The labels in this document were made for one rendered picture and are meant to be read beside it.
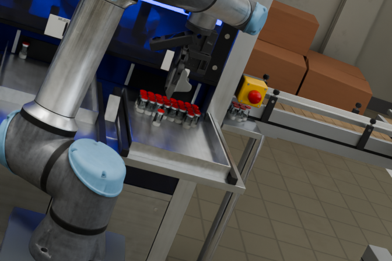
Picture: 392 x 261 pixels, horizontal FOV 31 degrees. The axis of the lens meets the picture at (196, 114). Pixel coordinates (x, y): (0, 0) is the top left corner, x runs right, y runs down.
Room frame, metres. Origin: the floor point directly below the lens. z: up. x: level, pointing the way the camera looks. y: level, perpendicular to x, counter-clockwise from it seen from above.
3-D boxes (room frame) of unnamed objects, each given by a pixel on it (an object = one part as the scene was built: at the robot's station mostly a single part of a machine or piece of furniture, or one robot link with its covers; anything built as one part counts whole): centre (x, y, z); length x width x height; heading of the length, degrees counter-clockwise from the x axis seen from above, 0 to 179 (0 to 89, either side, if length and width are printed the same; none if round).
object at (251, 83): (2.07, -0.13, 0.99); 0.08 x 0.07 x 0.07; 17
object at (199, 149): (1.77, 0.04, 0.90); 0.34 x 0.26 x 0.04; 17
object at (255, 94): (2.02, -0.14, 0.99); 0.04 x 0.04 x 0.04; 17
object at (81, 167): (1.22, 0.15, 0.96); 0.13 x 0.12 x 0.14; 71
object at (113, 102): (1.68, 0.19, 0.91); 0.14 x 0.03 x 0.06; 18
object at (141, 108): (1.88, 0.07, 0.90); 0.18 x 0.02 x 0.05; 106
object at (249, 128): (2.11, -0.13, 0.87); 0.14 x 0.13 x 0.02; 17
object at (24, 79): (1.78, 0.40, 0.90); 0.34 x 0.26 x 0.04; 17
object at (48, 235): (1.22, 0.14, 0.84); 0.15 x 0.15 x 0.10
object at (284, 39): (5.51, -0.63, 0.34); 1.21 x 0.92 x 0.68; 104
